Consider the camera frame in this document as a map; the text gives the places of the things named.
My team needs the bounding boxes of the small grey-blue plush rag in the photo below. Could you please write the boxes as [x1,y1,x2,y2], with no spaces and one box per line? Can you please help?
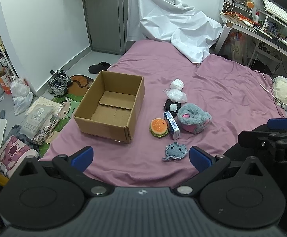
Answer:
[162,142,188,161]

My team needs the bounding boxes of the blue white tissue pack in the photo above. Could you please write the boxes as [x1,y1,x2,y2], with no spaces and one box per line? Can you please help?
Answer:
[163,111,180,140]

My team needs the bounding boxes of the plush hamburger toy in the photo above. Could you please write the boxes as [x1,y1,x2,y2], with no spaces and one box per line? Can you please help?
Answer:
[149,118,168,137]

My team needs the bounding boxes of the brown cardboard box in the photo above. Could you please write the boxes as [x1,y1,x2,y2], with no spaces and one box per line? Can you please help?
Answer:
[74,71,145,143]

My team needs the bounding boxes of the black lace eye mask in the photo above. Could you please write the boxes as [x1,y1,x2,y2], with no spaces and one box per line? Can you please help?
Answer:
[163,99,181,118]

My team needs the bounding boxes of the clear plastic bag of cotton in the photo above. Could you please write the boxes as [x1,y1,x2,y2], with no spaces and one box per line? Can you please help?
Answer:
[163,89,187,103]

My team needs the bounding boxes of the white soft bundle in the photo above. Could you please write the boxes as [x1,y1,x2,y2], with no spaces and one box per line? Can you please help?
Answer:
[170,78,184,91]

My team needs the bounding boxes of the packaged grey item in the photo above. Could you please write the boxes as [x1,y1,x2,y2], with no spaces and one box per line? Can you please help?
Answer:
[20,104,54,140]

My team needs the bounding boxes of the pink cartoon cushion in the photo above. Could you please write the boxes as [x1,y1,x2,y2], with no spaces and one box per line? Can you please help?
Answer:
[0,135,39,178]

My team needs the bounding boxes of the pink bed sheet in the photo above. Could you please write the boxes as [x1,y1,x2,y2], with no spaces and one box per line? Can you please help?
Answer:
[43,40,287,187]

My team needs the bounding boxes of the green cartoon floor mat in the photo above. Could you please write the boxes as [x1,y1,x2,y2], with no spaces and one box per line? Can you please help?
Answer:
[39,74,94,157]

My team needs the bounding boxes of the grey white sneakers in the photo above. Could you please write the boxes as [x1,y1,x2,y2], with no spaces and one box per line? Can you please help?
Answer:
[47,70,73,97]

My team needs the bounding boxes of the white plastic bag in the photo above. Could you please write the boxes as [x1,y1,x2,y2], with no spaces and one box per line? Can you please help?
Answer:
[10,78,33,116]

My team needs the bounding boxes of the black slipper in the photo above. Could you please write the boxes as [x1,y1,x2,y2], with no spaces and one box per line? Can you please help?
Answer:
[88,62,111,74]

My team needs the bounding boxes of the orange cardboard package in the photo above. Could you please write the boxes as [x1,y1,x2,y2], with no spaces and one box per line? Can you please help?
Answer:
[0,74,11,95]

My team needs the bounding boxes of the white desk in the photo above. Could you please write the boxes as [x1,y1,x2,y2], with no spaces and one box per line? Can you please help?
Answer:
[214,12,287,57]

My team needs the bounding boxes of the white keyboard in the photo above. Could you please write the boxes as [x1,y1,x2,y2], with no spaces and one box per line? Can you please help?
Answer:
[262,0,287,23]

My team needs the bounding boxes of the white drawer organizer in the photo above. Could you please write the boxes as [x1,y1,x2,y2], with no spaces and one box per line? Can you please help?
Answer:
[220,0,252,18]

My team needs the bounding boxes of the white crumpled cover sheet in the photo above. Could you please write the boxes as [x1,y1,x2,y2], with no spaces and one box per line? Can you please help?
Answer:
[126,0,222,63]

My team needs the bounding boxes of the grey door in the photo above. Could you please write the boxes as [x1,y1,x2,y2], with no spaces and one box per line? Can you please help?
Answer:
[83,0,133,55]

